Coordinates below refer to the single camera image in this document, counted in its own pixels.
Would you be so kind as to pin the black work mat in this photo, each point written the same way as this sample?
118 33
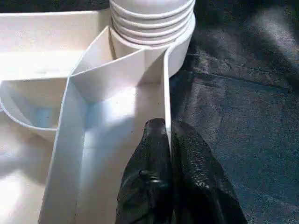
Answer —
243 116

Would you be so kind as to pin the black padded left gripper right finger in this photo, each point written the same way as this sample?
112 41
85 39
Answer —
201 186

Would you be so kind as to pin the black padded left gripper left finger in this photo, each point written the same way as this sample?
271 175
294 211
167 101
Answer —
145 186

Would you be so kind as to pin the white plastic table leg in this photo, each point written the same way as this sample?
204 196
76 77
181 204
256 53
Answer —
152 18

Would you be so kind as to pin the white plastic table top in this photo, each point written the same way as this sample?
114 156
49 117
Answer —
56 70

